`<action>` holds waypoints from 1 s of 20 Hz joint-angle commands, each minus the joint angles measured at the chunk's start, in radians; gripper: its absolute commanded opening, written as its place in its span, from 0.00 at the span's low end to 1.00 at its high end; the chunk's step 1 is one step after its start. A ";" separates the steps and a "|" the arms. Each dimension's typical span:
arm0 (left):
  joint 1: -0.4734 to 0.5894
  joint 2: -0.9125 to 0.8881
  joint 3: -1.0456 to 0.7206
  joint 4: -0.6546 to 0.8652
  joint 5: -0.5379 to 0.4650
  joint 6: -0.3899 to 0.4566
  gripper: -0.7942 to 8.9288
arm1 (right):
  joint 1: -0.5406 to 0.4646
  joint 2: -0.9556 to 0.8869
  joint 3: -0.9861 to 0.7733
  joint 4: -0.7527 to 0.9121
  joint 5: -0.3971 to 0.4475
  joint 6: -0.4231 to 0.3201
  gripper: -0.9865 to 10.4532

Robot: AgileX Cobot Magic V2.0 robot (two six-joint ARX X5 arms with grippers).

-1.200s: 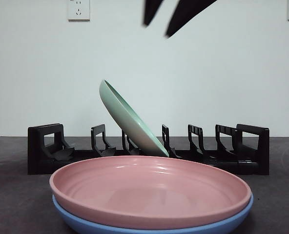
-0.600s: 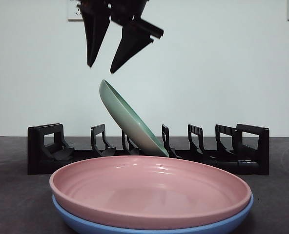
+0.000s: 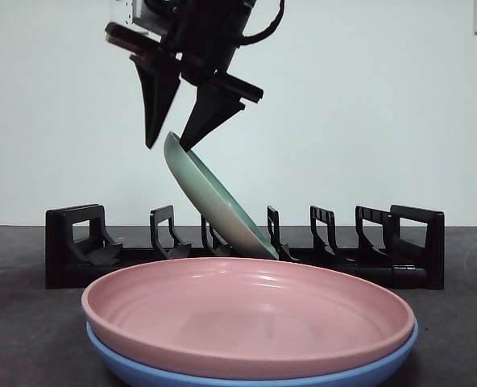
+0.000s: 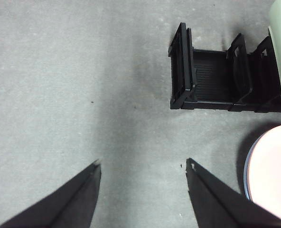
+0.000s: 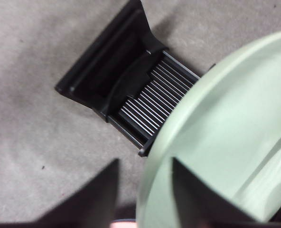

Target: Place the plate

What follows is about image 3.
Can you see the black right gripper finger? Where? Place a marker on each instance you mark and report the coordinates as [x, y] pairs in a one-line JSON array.
[[206, 117], [158, 96]]

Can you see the pale green plate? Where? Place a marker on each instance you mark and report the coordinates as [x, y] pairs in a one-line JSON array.
[[210, 197]]

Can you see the pink plate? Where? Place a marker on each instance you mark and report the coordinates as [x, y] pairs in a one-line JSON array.
[[242, 318]]

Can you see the blue plate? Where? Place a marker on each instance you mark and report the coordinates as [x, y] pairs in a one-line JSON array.
[[113, 354]]

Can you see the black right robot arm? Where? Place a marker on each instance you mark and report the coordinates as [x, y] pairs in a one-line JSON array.
[[218, 16]]

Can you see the black plate rack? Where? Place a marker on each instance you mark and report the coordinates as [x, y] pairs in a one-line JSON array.
[[59, 250]]

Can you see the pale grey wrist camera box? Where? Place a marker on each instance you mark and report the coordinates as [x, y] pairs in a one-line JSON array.
[[148, 16]]

